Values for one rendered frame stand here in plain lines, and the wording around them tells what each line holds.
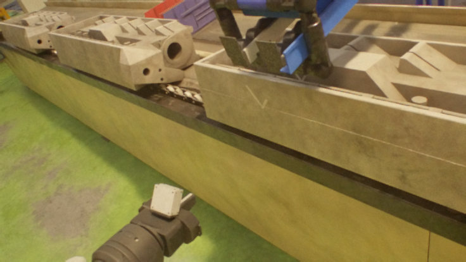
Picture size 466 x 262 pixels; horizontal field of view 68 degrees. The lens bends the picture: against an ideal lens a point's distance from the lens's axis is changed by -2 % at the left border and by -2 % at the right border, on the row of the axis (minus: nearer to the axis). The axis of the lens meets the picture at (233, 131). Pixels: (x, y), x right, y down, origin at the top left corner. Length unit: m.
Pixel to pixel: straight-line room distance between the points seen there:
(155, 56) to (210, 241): 0.97
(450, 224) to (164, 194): 0.58
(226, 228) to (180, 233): 1.30
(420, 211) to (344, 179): 0.18
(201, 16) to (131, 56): 0.70
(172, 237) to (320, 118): 0.44
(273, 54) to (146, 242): 0.37
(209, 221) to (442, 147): 1.45
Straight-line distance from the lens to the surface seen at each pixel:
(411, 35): 1.50
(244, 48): 0.70
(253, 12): 0.72
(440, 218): 0.85
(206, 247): 1.88
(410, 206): 0.87
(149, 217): 0.62
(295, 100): 0.86
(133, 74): 1.47
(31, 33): 2.91
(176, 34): 1.64
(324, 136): 0.86
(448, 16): 1.54
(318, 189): 1.03
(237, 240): 1.84
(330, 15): 0.68
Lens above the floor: 1.45
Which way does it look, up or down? 36 degrees down
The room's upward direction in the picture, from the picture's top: 22 degrees counter-clockwise
